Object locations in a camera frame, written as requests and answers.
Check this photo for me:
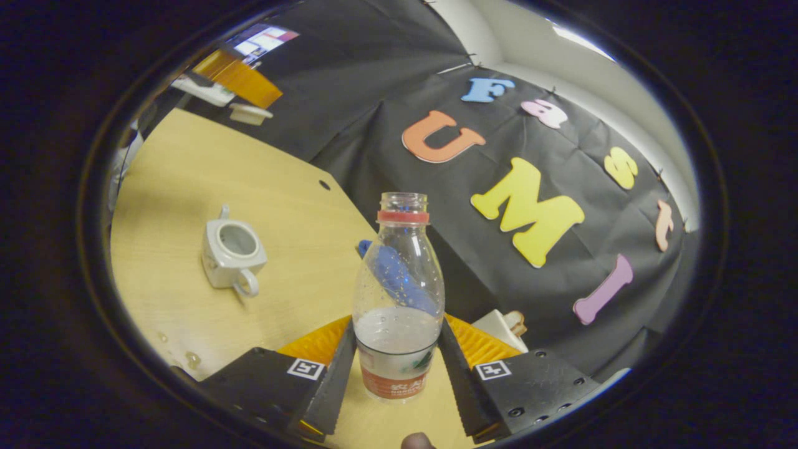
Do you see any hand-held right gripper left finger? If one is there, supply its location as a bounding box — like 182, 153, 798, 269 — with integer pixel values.
199, 315, 357, 443

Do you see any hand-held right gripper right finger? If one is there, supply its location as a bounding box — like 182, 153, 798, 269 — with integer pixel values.
438, 314, 602, 445

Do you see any clear plastic water bottle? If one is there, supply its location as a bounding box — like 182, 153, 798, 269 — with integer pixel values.
352, 192, 446, 403

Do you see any white teacup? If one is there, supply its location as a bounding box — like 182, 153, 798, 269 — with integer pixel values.
201, 205, 269, 298

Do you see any computer monitor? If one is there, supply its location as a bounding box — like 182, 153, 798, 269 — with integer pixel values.
226, 24, 300, 65

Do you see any white toaster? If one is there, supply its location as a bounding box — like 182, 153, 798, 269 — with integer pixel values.
472, 310, 529, 353

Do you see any black backdrop cloth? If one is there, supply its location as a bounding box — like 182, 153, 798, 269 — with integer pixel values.
181, 0, 702, 381

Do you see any blue towel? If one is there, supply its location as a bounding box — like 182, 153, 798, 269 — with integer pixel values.
358, 239, 438, 316

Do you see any narrow ceiling light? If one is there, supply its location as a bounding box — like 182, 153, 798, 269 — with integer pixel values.
552, 24, 615, 62

